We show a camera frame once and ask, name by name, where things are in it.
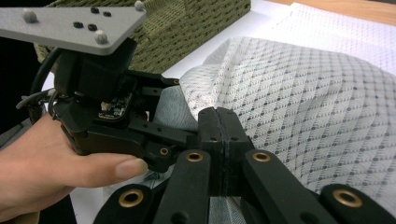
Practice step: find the white mesh laundry bag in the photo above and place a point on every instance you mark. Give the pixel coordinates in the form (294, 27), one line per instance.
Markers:
(295, 109)

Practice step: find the green woven basket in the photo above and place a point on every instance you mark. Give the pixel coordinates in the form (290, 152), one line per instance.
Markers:
(174, 37)

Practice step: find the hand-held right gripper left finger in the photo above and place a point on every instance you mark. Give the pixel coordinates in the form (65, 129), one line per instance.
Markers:
(211, 130)

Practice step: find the white board sheet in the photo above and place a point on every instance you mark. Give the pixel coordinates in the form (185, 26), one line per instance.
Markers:
(261, 18)

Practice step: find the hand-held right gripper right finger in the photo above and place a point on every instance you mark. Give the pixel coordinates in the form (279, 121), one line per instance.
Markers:
(235, 137)

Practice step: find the light blue jeans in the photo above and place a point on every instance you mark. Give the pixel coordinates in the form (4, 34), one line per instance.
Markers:
(171, 109)

